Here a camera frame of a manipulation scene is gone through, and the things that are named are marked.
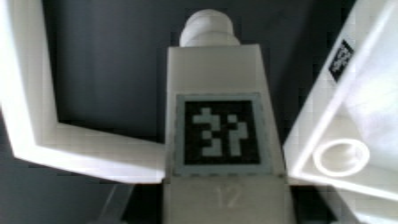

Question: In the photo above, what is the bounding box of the white left fence piece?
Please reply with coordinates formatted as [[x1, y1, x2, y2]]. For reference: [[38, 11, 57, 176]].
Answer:
[[0, 0, 166, 184]]

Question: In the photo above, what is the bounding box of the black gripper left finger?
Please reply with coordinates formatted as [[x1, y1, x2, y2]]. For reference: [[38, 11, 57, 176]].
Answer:
[[88, 184, 162, 224]]

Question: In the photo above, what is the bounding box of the white square tabletop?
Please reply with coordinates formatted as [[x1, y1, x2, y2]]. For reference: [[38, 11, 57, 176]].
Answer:
[[285, 0, 398, 224]]

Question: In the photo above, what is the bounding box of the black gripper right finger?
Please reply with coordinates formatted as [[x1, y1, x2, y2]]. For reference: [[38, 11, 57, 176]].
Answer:
[[290, 185, 338, 224]]

